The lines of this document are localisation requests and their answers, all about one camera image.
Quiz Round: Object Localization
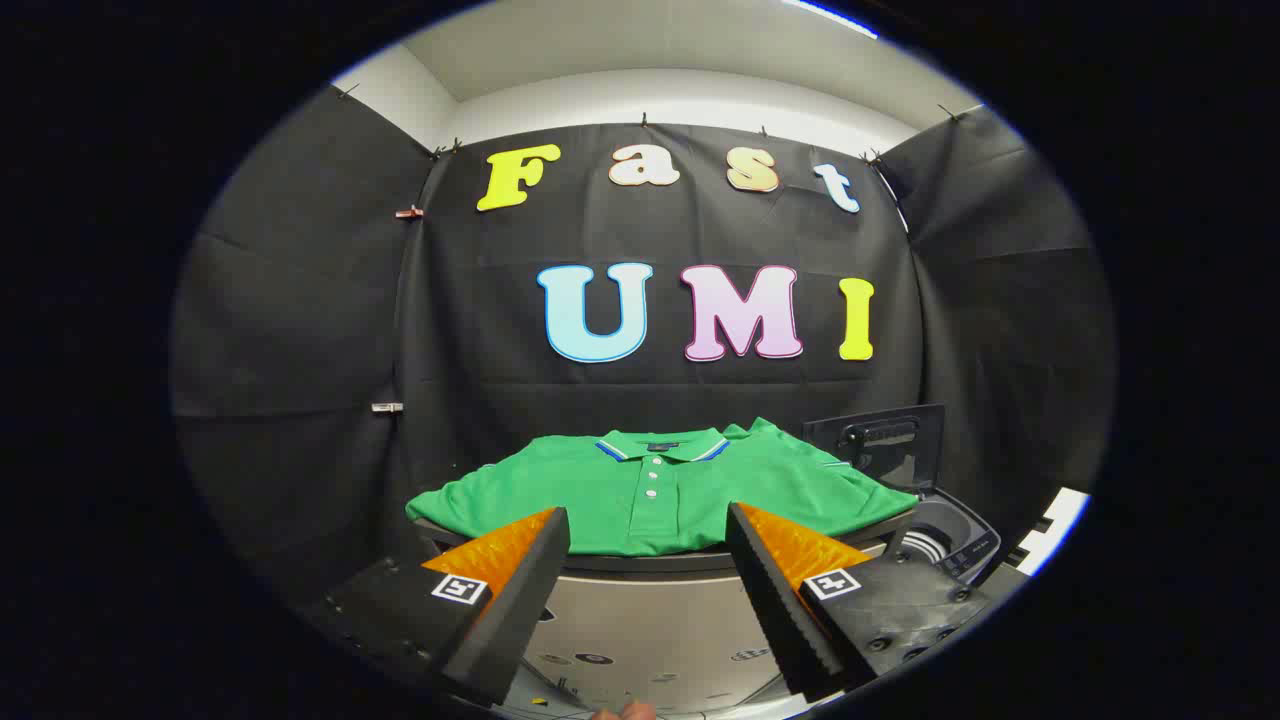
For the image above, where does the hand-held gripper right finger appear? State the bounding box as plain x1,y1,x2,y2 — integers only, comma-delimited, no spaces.
724,501,993,703

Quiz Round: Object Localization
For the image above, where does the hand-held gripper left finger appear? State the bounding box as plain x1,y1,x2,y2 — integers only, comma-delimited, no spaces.
300,506,572,707

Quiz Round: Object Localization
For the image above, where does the green polo shirt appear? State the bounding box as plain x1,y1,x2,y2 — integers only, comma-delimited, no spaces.
405,417,919,557

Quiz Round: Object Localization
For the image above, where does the dark washing machine lid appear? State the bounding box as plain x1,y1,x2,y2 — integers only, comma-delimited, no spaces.
800,403,947,494

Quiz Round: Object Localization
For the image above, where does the white patterned board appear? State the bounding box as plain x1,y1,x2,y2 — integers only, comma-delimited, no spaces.
1000,487,1092,578

